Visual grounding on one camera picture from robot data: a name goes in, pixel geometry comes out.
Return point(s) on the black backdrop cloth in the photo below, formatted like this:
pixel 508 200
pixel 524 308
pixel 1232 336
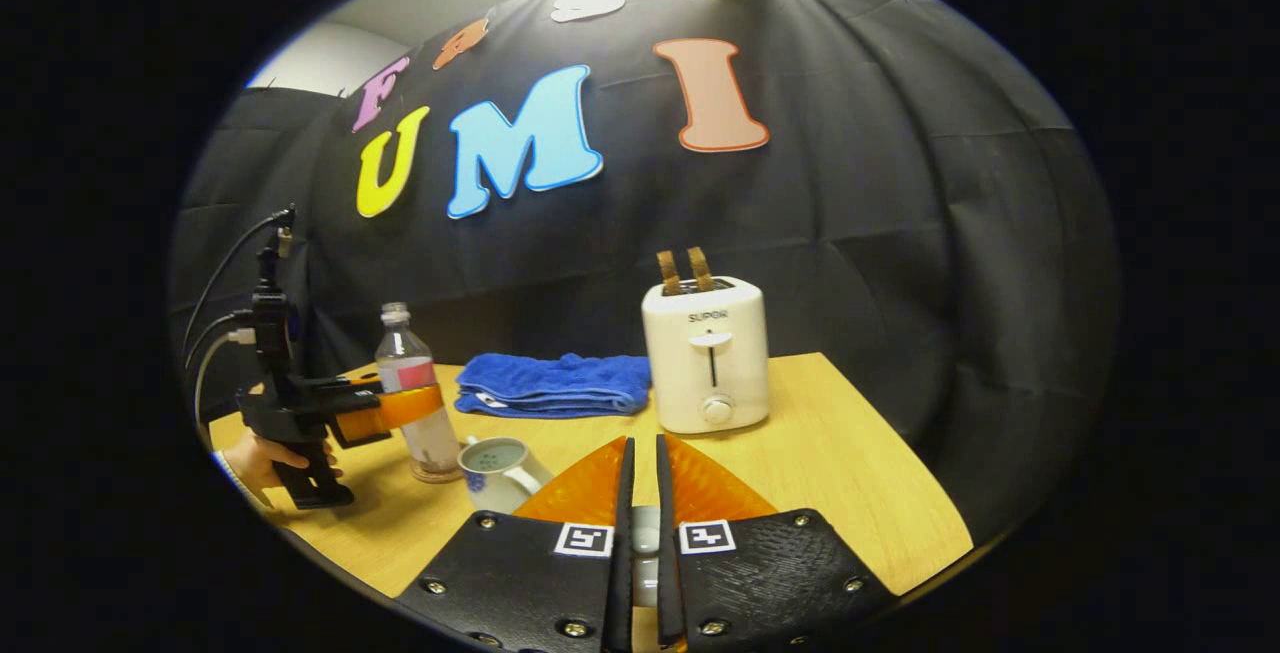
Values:
pixel 900 233

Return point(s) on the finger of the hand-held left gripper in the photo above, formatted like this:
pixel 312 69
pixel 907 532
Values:
pixel 400 408

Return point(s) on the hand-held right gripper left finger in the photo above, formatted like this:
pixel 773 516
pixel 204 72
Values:
pixel 624 513

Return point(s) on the blue folded towel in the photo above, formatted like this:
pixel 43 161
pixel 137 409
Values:
pixel 550 383

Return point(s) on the white toaster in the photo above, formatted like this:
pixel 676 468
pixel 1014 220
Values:
pixel 705 373

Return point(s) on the round coaster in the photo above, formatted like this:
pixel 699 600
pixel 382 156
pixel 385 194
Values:
pixel 440 477

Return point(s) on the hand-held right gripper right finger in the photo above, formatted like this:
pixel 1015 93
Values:
pixel 666 513

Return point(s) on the clear plastic water bottle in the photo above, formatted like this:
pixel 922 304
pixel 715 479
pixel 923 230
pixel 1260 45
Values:
pixel 405 373

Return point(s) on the white blue patterned teacup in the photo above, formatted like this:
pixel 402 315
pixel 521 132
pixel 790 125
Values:
pixel 490 485

